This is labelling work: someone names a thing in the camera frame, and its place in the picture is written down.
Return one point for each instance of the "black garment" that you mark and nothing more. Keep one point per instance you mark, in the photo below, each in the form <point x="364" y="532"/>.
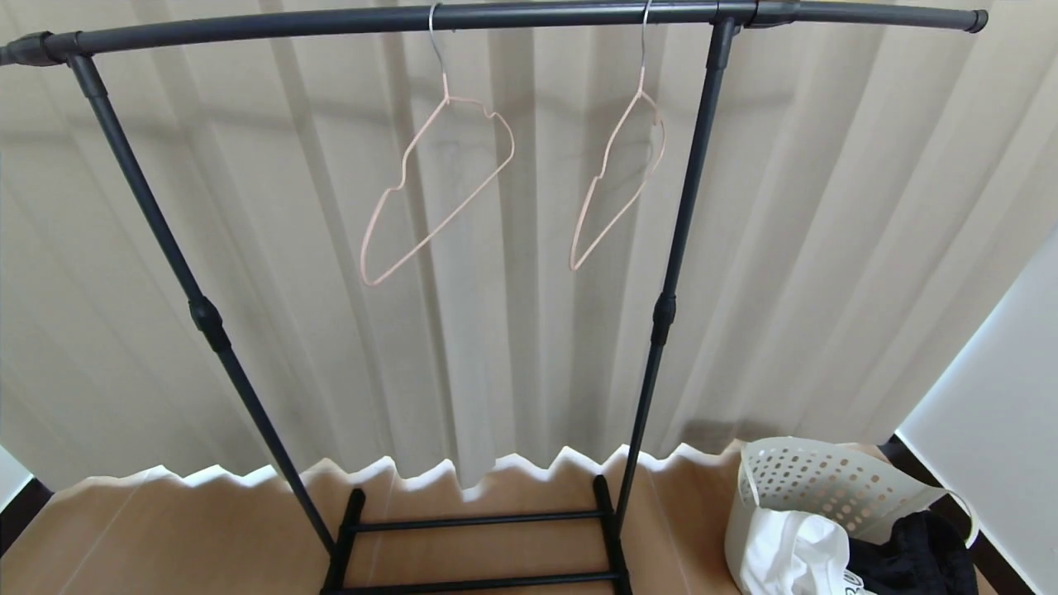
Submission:
<point x="917" y="554"/>

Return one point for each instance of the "white printed t-shirt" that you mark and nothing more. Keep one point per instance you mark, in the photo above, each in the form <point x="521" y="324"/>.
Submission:
<point x="785" y="554"/>

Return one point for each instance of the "white laundry basket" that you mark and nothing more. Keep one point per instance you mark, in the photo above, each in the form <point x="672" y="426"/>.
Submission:
<point x="826" y="479"/>

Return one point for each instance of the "black clothes rack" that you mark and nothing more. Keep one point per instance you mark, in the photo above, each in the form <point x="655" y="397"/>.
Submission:
<point x="248" y="26"/>

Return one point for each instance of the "pink clothes hanger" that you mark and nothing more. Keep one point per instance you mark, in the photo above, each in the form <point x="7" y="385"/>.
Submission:
<point x="447" y="99"/>
<point x="641" y="92"/>

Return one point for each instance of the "beige curtain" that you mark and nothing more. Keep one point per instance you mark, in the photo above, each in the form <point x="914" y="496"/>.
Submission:
<point x="826" y="248"/>

